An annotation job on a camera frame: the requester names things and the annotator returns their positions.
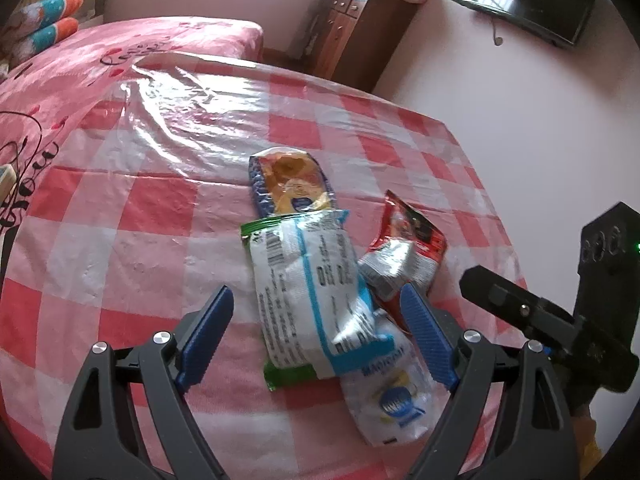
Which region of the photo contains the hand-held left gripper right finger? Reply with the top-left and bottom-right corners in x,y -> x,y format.
400,282 -> 583,480

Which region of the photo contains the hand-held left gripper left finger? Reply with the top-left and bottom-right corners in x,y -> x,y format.
52,285 -> 236,480

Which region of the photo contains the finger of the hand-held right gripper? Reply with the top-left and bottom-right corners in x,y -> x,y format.
459,266 -> 576,347

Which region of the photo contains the clear packet with blue logo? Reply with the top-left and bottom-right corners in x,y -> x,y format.
340,310 -> 437,447

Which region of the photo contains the green white snack packet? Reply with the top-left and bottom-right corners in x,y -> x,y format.
240,208 -> 396,392

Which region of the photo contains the red silver snack packet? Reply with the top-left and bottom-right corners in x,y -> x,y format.
357,190 -> 447,317

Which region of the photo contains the red white checkered tablecloth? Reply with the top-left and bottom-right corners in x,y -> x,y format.
0,52 -> 527,480

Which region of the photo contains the orange blue bread packet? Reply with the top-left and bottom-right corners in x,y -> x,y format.
248,146 -> 335,222

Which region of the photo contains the wooden cabinet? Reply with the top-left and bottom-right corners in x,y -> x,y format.
305,0 -> 418,94

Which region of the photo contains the bed with pink sheet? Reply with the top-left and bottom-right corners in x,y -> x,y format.
0,16 -> 264,233

